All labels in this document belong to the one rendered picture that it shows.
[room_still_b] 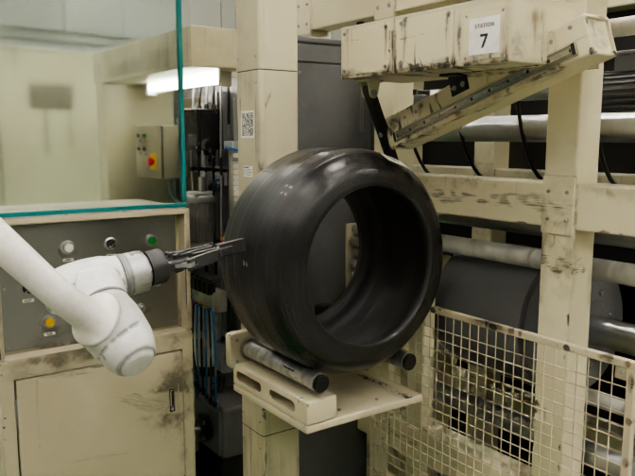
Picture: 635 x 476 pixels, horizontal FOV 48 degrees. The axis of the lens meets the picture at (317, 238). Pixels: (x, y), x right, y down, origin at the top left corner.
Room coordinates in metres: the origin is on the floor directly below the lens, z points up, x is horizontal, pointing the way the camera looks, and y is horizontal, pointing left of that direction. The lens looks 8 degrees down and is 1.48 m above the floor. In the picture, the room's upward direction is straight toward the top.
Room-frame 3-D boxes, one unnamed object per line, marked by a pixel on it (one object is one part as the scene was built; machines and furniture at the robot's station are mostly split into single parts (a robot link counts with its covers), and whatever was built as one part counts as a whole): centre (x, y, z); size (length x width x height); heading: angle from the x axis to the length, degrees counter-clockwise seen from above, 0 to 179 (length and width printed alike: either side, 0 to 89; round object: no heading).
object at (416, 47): (1.89, -0.34, 1.71); 0.61 x 0.25 x 0.15; 35
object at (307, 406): (1.74, 0.09, 0.84); 0.36 x 0.09 x 0.06; 35
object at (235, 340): (1.96, 0.08, 0.90); 0.40 x 0.03 x 0.10; 125
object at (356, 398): (1.82, -0.02, 0.80); 0.37 x 0.36 x 0.02; 125
